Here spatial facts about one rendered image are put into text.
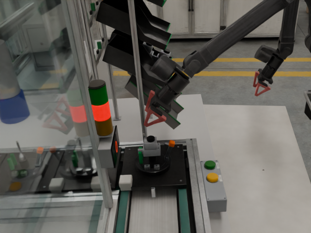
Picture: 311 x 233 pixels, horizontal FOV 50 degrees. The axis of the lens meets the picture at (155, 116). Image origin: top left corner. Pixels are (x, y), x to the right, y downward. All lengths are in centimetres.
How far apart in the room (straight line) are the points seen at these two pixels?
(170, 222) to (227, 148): 53
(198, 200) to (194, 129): 58
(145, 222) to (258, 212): 41
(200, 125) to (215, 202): 61
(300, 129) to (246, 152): 183
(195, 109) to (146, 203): 77
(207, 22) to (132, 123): 368
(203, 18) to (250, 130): 370
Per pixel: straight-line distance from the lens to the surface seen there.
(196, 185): 122
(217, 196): 118
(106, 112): 93
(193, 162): 132
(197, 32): 529
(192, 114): 179
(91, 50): 129
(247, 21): 112
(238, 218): 126
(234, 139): 161
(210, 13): 522
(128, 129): 170
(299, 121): 344
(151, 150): 123
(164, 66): 107
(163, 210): 120
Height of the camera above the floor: 180
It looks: 32 degrees down
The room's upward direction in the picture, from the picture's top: 5 degrees counter-clockwise
